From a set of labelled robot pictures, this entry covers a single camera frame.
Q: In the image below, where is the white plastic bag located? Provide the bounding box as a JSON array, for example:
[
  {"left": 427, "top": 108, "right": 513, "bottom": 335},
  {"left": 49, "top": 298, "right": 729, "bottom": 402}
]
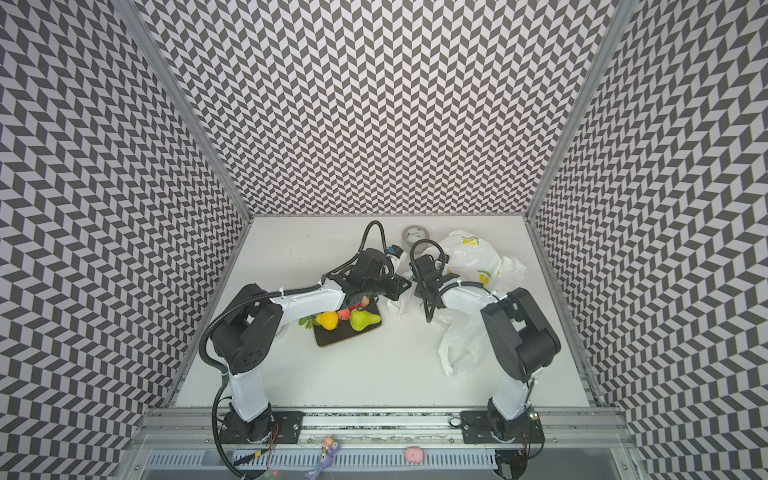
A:
[{"left": 399, "top": 230, "right": 526, "bottom": 377}]

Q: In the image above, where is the green fake pear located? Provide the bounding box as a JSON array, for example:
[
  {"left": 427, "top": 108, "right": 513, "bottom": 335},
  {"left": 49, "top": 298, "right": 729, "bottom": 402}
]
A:
[{"left": 349, "top": 310, "right": 382, "bottom": 332}]

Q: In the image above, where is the yellow fake lemon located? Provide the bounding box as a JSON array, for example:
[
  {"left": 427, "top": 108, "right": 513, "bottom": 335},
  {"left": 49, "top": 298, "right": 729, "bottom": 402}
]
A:
[{"left": 315, "top": 311, "right": 339, "bottom": 331}]

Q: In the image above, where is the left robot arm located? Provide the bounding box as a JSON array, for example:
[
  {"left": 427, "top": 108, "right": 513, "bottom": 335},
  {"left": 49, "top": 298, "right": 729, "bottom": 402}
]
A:
[{"left": 198, "top": 220, "right": 411, "bottom": 443}]

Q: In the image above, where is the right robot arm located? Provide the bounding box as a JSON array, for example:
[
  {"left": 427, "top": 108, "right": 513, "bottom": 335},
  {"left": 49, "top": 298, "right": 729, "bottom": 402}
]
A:
[{"left": 409, "top": 239, "right": 561, "bottom": 443}]

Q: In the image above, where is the grey tape roll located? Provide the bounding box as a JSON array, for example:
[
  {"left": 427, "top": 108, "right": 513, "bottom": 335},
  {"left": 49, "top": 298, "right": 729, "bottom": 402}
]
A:
[{"left": 401, "top": 225, "right": 430, "bottom": 246}]

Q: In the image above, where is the black square tray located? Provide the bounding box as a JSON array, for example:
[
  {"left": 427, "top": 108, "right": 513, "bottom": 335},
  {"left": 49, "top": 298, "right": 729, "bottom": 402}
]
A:
[{"left": 312, "top": 300, "right": 383, "bottom": 347}]

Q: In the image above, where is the purple toy figure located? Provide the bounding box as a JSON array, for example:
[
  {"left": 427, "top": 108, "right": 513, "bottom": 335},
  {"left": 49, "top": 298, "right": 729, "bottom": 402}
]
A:
[{"left": 305, "top": 436, "right": 341, "bottom": 480}]

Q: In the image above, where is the pink round toy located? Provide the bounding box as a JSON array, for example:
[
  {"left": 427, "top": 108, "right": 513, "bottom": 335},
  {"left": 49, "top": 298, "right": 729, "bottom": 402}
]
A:
[{"left": 404, "top": 446, "right": 426, "bottom": 465}]

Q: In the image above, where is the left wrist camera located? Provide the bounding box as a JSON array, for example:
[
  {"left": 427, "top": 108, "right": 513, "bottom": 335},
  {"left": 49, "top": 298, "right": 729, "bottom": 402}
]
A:
[{"left": 386, "top": 244, "right": 404, "bottom": 259}]

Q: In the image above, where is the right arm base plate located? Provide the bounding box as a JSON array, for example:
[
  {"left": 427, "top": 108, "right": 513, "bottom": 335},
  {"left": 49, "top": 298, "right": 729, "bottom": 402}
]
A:
[{"left": 459, "top": 410, "right": 545, "bottom": 445}]

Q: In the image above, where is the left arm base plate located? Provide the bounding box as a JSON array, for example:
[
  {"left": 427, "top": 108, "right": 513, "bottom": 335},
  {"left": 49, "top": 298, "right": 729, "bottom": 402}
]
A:
[{"left": 217, "top": 410, "right": 304, "bottom": 445}]

